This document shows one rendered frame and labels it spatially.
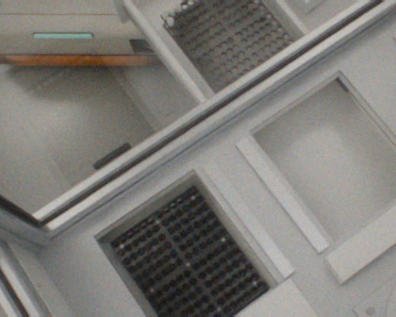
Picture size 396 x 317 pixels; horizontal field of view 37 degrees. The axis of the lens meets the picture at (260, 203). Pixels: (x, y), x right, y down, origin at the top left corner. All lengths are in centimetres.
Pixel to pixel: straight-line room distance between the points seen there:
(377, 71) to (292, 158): 22
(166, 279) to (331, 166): 38
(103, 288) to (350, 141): 53
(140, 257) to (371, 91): 49
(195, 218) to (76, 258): 21
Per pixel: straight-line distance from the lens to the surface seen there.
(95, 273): 99
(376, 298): 95
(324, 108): 117
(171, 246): 105
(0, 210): 84
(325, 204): 110
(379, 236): 94
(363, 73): 108
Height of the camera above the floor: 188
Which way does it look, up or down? 74 degrees down
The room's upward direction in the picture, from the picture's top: 1 degrees counter-clockwise
